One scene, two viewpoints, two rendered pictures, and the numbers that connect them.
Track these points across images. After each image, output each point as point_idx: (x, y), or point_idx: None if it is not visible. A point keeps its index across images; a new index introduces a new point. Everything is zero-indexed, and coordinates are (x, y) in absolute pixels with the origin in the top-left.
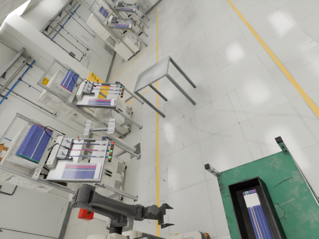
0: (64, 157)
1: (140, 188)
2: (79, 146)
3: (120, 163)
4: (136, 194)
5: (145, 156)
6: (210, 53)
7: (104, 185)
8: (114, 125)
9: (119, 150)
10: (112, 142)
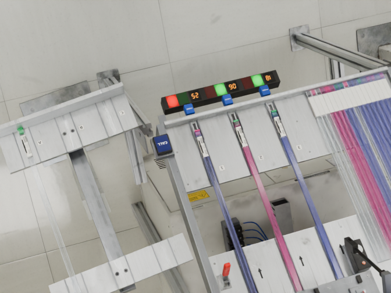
0: (372, 276)
1: (263, 22)
2: (259, 260)
3: (158, 163)
4: (284, 43)
5: (112, 35)
6: None
7: (386, 63)
8: (78, 100)
9: (36, 258)
10: (166, 105)
